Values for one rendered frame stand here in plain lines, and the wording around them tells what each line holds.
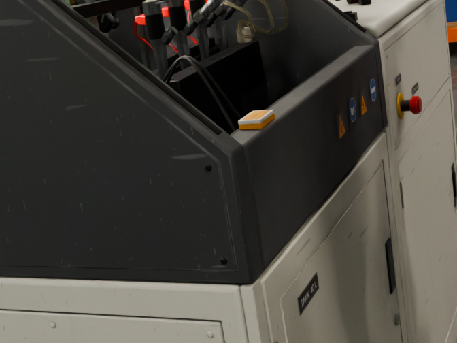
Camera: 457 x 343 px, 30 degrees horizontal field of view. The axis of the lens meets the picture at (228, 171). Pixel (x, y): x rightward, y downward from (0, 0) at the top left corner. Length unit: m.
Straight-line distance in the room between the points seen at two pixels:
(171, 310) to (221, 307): 0.07
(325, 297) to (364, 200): 0.25
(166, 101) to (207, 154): 0.08
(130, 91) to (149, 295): 0.26
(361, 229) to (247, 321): 0.45
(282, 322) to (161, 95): 0.33
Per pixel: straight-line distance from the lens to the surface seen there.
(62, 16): 1.01
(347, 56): 1.46
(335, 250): 1.29
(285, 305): 1.09
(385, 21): 1.65
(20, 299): 1.18
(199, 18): 1.39
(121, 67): 0.98
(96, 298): 1.11
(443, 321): 2.13
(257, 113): 1.06
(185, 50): 1.41
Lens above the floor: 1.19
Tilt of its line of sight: 16 degrees down
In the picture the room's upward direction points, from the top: 9 degrees counter-clockwise
